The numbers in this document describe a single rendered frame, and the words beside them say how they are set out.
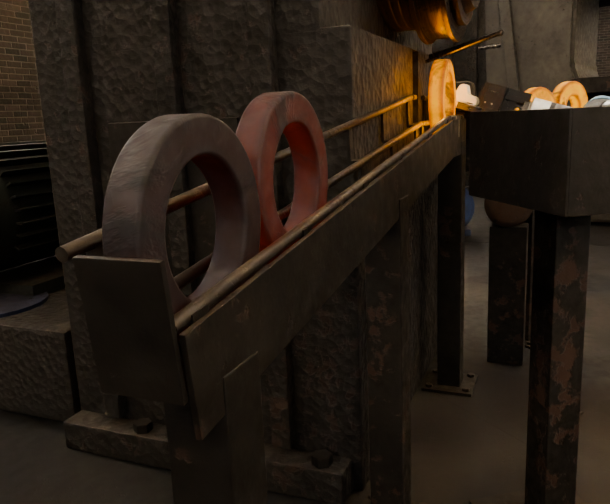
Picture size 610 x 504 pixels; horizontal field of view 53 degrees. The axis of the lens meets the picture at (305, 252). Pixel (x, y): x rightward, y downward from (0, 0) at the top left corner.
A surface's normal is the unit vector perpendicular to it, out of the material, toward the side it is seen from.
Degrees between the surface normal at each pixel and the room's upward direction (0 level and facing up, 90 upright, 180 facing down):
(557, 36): 90
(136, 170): 53
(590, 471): 0
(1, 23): 90
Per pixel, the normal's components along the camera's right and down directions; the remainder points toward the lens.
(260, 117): -0.30, -0.55
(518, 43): -0.59, 0.19
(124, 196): -0.37, -0.18
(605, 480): -0.04, -0.98
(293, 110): 0.92, 0.04
